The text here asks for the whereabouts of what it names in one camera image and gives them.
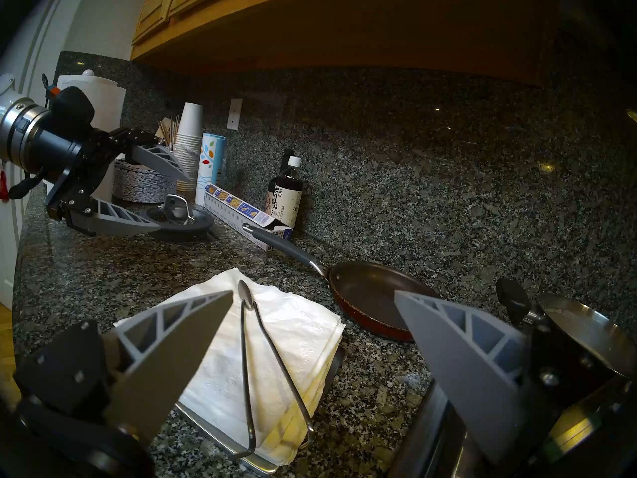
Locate red frying pan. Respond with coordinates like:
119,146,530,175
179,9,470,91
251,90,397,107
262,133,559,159
242,223,441,342

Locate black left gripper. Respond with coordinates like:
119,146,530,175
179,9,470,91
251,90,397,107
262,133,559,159
35,127,191,236

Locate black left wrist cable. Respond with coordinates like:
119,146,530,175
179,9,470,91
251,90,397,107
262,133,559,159
9,168,48,200

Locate white capped sauce bottle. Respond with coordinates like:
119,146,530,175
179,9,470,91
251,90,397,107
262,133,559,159
271,156,304,229

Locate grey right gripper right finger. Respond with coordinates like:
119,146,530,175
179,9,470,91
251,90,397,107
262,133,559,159
395,290,618,465

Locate white napkin stack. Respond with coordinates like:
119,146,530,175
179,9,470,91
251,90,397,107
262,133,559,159
114,268,346,465

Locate leaf print cylinder container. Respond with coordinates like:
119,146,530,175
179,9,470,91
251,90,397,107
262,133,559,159
195,132,226,206

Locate steel gas stove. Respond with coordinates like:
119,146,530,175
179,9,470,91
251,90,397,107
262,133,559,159
388,382,478,478

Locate patterned paper plate stack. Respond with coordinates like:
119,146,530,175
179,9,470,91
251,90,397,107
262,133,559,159
112,158,177,204

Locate stainless steel pot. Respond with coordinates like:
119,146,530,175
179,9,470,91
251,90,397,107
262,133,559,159
496,278,637,463

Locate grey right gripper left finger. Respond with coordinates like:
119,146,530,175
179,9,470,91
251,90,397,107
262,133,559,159
14,291,233,443

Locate wooden wall cabinet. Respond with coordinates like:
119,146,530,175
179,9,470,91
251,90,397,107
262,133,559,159
130,0,560,84

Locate blue white foil box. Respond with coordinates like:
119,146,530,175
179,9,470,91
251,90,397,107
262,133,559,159
204,183,293,251

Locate white paper towel roll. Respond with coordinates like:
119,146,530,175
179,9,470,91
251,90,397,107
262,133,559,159
50,70,126,201

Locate dark glass bottle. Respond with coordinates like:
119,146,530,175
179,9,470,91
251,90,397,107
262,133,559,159
265,148,295,214

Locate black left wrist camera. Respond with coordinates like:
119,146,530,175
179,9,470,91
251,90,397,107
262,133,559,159
47,86,95,134

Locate white paper cup stack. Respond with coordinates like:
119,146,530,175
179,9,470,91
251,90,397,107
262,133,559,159
173,102,204,193

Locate wooden stir sticks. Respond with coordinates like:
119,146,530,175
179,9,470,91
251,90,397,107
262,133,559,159
155,115,181,149

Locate black pot lid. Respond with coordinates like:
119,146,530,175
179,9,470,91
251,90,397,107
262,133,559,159
146,194,214,241

